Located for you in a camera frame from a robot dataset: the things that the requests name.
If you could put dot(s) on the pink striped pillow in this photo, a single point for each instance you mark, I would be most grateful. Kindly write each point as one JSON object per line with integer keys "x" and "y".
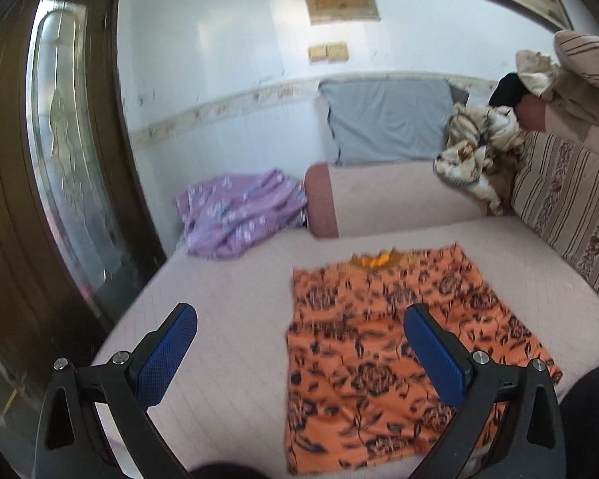
{"x": 584, "y": 60}

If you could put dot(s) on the striped floral sofa backrest cushion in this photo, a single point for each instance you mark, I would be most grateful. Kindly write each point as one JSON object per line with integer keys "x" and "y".
{"x": 569, "y": 199}

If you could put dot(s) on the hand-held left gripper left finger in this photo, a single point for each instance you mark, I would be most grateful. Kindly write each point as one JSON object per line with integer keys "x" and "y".
{"x": 167, "y": 354}

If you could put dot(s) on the person's dark trouser leg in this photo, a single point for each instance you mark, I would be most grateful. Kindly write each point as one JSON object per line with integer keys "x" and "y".
{"x": 589, "y": 424}

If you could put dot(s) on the purple floral cloth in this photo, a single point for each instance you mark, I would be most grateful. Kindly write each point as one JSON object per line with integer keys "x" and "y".
{"x": 239, "y": 209}

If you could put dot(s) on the black cloth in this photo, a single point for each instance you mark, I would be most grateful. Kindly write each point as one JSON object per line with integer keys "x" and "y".
{"x": 509, "y": 91}

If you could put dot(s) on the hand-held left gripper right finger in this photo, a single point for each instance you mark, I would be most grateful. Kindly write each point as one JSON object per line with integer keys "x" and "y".
{"x": 432, "y": 354}

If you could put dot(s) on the grey pillow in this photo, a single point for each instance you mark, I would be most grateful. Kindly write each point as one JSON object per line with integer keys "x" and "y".
{"x": 384, "y": 119}

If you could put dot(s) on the brown door with glass panel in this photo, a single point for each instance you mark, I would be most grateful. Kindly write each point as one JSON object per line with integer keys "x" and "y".
{"x": 10, "y": 159}

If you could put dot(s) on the orange floral small garment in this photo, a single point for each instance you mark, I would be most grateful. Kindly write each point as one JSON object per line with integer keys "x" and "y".
{"x": 359, "y": 319}

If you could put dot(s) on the beige crumpled cloth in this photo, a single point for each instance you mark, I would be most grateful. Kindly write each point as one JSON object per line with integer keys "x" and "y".
{"x": 534, "y": 70}

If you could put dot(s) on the tan and white fur blanket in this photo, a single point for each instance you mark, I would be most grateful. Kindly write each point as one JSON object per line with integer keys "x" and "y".
{"x": 474, "y": 154}

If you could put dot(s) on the yellowed wall poster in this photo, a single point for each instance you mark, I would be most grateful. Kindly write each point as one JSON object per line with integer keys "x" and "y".
{"x": 339, "y": 0}

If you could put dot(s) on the beige wall switch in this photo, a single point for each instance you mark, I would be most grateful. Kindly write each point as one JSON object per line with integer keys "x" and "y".
{"x": 338, "y": 51}
{"x": 318, "y": 54}

